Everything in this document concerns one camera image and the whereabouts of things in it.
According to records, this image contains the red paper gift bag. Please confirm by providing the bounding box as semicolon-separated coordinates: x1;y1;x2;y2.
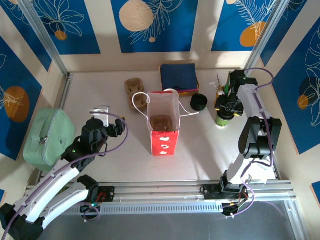
132;90;201;157

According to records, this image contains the pink paper napkin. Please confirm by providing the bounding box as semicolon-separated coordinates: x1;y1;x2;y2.
177;86;199;93

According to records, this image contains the left aluminium frame post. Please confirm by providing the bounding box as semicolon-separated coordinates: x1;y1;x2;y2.
18;0;72;80

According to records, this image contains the green paper coffee cup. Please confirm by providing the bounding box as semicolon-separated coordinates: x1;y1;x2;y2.
215;111;235;129

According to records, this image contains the mint green zip pouch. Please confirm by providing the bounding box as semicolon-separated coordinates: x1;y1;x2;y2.
22;107;76;173

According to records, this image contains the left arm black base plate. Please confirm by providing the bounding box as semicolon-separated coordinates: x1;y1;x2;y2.
96;186;116;203

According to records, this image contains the aluminium frame post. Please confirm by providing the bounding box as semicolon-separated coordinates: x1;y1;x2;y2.
243;0;287;76
18;0;72;80

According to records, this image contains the stack of coloured napkins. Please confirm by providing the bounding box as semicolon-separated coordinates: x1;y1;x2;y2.
179;82;201;97

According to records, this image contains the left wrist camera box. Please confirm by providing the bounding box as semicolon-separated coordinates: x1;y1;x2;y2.
89;106;111;128

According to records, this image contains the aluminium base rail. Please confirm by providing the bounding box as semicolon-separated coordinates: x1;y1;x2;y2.
21;179;298;207

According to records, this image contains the cardboard cup carrier stack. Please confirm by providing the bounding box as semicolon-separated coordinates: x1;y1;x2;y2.
124;77;149;111

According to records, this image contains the right aluminium frame post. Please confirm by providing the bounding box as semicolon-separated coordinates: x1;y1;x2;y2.
243;0;287;76

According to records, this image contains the blue paper napkin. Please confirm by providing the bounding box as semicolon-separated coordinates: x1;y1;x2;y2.
159;63;199;92

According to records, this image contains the slotted grey cable duct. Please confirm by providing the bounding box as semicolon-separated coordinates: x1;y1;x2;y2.
31;201;287;216

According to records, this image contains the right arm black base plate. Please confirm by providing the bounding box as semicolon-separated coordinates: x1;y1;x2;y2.
202;183;250;201

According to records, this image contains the black cup lid stack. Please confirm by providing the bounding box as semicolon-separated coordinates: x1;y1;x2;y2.
189;93;209;112

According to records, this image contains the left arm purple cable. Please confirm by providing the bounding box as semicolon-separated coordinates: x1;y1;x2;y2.
2;111;130;236

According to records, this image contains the brown cardboard cup carrier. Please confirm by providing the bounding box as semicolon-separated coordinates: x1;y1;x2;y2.
149;114;174;132

